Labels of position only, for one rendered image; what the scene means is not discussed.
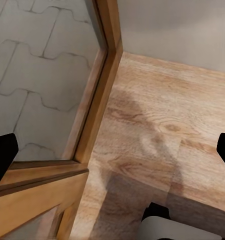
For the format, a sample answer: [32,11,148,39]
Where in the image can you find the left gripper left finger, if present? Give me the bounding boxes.
[0,133,19,181]

